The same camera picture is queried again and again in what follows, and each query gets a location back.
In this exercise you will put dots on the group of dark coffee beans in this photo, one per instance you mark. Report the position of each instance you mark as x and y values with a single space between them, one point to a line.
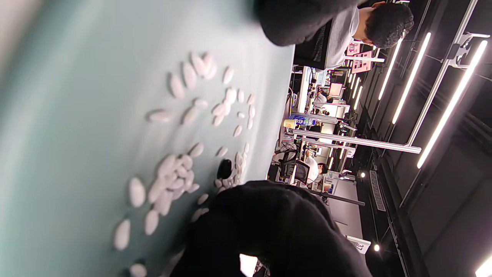
224 168

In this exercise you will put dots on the scattered white rice grains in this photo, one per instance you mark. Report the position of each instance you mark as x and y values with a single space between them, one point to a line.
171 182

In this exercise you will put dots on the person's left hand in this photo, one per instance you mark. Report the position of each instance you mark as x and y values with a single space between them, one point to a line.
300 19

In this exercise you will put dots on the silver metal frame beam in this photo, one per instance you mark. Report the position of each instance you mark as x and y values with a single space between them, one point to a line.
357 141

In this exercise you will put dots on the yellow paper cup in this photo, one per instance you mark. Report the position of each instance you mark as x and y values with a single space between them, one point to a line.
289 124

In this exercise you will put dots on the long ceiling light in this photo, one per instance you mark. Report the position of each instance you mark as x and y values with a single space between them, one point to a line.
451 104
411 79
390 69

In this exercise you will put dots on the clear bottle with blue label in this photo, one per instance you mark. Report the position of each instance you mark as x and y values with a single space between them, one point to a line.
305 121

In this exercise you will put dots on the black mesh office chair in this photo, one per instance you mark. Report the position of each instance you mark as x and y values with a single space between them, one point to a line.
294 169
311 54

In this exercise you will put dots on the pink shelf unit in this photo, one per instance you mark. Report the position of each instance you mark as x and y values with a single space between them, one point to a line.
361 61

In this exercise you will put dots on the teal ceramic plate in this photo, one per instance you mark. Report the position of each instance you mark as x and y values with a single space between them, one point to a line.
96 96

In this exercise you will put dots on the person's right hand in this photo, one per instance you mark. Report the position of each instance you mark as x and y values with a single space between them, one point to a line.
276 231

